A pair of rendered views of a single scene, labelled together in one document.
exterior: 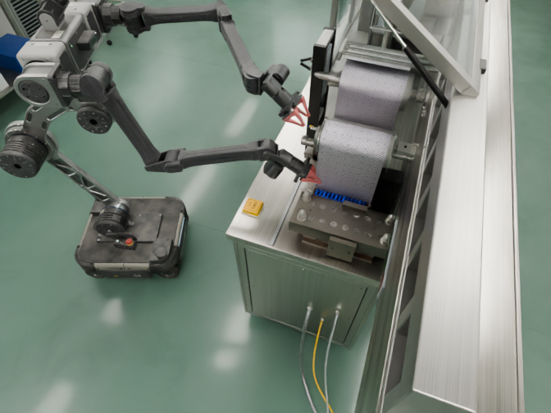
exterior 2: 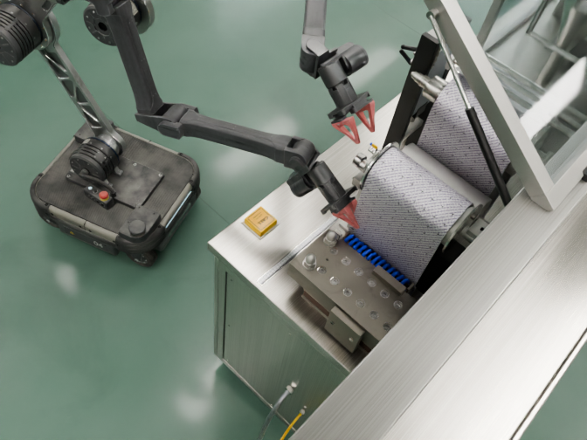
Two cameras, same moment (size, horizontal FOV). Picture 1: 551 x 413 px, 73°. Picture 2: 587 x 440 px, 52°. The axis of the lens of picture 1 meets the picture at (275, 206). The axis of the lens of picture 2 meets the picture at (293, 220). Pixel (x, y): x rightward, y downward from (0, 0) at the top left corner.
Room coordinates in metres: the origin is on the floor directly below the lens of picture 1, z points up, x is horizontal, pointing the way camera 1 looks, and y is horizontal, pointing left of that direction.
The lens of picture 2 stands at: (0.04, -0.23, 2.38)
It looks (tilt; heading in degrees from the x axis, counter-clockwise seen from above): 55 degrees down; 14
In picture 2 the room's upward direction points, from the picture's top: 11 degrees clockwise
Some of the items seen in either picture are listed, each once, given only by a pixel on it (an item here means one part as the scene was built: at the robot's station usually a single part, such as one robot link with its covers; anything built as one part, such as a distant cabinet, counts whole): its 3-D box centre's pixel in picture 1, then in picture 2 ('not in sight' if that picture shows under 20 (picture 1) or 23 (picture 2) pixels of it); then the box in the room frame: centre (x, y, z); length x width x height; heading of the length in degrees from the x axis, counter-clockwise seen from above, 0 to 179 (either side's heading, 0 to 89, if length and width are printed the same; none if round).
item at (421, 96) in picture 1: (418, 95); not in sight; (1.19, -0.54, 1.33); 0.07 x 0.07 x 0.07; 70
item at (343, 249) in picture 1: (340, 249); (343, 330); (0.74, -0.25, 0.96); 0.10 x 0.03 x 0.11; 70
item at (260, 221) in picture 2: (252, 206); (260, 221); (0.99, 0.10, 0.91); 0.07 x 0.07 x 0.02; 70
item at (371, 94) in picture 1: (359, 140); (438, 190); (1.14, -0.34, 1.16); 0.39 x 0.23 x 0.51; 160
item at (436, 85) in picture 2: (336, 78); (438, 91); (1.30, -0.24, 1.33); 0.06 x 0.06 x 0.06; 70
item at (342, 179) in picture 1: (344, 182); (388, 241); (0.96, -0.27, 1.11); 0.23 x 0.01 x 0.18; 70
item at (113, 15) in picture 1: (112, 14); not in sight; (1.59, 0.68, 1.45); 0.09 x 0.08 x 0.12; 0
